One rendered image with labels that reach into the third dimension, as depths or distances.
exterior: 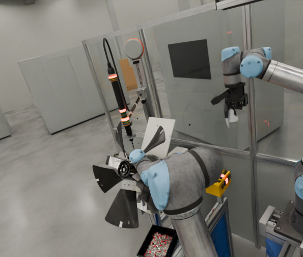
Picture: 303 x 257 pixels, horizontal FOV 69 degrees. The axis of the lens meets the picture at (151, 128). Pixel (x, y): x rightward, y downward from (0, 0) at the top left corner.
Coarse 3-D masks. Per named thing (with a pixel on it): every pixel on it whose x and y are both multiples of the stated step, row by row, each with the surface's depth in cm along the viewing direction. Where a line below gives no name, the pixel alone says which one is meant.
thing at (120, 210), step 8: (120, 192) 143; (128, 192) 143; (120, 200) 142; (128, 200) 142; (136, 200) 143; (112, 208) 142; (120, 208) 141; (128, 208) 141; (136, 208) 142; (112, 216) 141; (120, 216) 140; (128, 216) 140; (136, 216) 140; (136, 224) 138
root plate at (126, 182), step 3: (123, 180) 145; (126, 180) 145; (129, 180) 145; (123, 183) 144; (126, 183) 145; (129, 183) 145; (132, 183) 145; (135, 183) 146; (123, 186) 144; (126, 186) 144; (129, 186) 145; (132, 186) 145; (135, 186) 145; (126, 189) 144; (129, 189) 144; (132, 189) 145
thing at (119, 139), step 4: (120, 124) 156; (120, 128) 156; (116, 132) 167; (120, 132) 156; (116, 136) 169; (120, 136) 156; (116, 140) 171; (120, 140) 157; (120, 144) 162; (124, 152) 151; (124, 156) 156
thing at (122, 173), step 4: (124, 160) 144; (120, 164) 145; (124, 164) 143; (128, 164) 140; (132, 164) 142; (120, 168) 145; (128, 168) 141; (132, 168) 140; (120, 172) 144; (124, 172) 142; (128, 172) 138; (132, 172) 140; (136, 172) 142; (120, 176) 142; (124, 176) 140; (128, 176) 139; (132, 180) 149
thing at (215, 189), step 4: (228, 172) 140; (224, 176) 137; (220, 180) 135; (224, 180) 135; (216, 184) 132; (220, 184) 132; (228, 184) 141; (208, 188) 137; (212, 188) 135; (216, 188) 133; (220, 188) 132; (224, 188) 137; (208, 192) 139; (212, 192) 137; (216, 192) 134; (220, 192) 133; (220, 196) 134
